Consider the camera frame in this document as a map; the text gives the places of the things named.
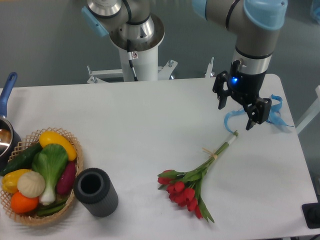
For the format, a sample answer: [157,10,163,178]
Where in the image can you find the dark grey ribbed vase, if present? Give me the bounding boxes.
[73,167,119,217]

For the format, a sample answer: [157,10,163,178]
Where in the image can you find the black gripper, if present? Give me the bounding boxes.
[212,60,272,131]

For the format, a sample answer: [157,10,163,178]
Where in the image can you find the white pedestal base frame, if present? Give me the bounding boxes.
[86,57,216,85]

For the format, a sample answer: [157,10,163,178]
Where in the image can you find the yellow bell pepper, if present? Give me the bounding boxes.
[1,169,32,194]

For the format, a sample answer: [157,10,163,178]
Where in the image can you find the green bean pods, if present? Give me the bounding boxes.
[36,198,67,217]

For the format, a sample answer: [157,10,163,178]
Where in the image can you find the red tulip bouquet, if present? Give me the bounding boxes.
[157,131,239,223]

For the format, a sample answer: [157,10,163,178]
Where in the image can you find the white frame bar right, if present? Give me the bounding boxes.
[296,85,320,135]

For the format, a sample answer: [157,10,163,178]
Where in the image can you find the purple sweet potato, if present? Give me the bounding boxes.
[56,161,77,195]

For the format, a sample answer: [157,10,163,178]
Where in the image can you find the cream steamed bun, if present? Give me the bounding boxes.
[17,171,46,198]

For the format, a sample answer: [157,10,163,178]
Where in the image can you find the orange fruit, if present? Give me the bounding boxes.
[10,191,39,214]

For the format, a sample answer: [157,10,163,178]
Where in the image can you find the black control box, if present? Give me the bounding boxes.
[301,202,320,229]

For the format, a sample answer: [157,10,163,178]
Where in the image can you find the dark green cucumber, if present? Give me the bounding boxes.
[0,142,43,177]

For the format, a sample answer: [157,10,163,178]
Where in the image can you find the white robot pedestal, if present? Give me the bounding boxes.
[110,13,165,68]

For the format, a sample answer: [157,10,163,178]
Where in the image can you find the blue handled saucepan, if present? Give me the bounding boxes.
[0,72,21,171]

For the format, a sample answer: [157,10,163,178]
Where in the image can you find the light blue ribbon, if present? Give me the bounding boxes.
[223,94,295,133]

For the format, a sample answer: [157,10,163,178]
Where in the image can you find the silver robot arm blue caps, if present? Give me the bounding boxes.
[81,0,288,130]

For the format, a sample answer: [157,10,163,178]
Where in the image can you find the green bok choy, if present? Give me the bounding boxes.
[31,143,68,206]

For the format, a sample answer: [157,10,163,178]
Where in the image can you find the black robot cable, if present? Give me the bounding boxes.
[126,39,139,82]

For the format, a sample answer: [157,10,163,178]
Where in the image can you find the woven wicker basket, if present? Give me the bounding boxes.
[0,127,84,226]

